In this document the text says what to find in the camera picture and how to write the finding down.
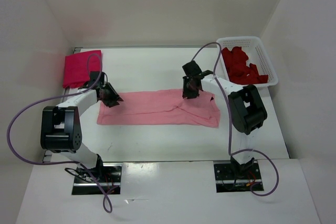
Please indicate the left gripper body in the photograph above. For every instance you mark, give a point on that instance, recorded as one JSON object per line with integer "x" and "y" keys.
{"x": 103, "y": 87}

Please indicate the dark red t shirt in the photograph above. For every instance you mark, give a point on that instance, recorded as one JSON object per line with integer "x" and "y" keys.
{"x": 238, "y": 70}

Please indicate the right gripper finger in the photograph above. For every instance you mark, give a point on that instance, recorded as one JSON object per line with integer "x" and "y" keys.
{"x": 190, "y": 94}
{"x": 186, "y": 83}

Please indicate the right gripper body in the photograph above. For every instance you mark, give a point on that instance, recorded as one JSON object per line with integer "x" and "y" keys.
{"x": 185, "y": 76}

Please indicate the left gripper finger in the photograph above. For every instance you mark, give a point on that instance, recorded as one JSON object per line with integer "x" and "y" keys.
{"x": 112, "y": 103}
{"x": 111, "y": 94}

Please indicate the base mounting plate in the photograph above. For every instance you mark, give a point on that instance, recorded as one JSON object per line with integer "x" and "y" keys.
{"x": 109, "y": 179}
{"x": 227, "y": 182}

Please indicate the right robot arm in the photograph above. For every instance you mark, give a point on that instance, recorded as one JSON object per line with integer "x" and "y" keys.
{"x": 246, "y": 112}

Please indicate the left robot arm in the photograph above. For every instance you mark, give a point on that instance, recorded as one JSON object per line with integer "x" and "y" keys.
{"x": 61, "y": 129}

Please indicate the pink t shirt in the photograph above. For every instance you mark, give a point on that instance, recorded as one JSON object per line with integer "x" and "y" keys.
{"x": 162, "y": 107}

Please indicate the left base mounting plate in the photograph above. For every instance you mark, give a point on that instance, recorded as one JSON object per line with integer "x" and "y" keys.
{"x": 109, "y": 179}

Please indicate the white plastic basket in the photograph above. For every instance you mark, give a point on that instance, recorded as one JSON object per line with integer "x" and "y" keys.
{"x": 256, "y": 53}

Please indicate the magenta t shirt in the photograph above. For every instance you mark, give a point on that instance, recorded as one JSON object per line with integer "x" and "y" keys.
{"x": 78, "y": 66}

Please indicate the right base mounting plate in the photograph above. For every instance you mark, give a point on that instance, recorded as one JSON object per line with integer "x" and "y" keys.
{"x": 227, "y": 182}

